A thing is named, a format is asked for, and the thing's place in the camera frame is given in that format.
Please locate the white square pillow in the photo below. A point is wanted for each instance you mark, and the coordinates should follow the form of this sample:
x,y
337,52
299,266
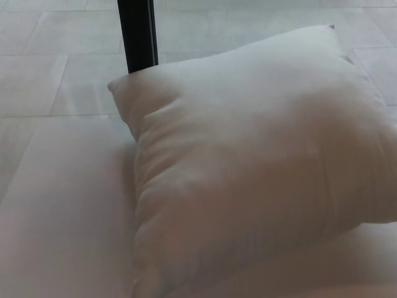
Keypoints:
x,y
248,161

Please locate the black metal post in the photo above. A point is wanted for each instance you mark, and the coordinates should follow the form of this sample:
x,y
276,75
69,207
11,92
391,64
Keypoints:
x,y
138,34

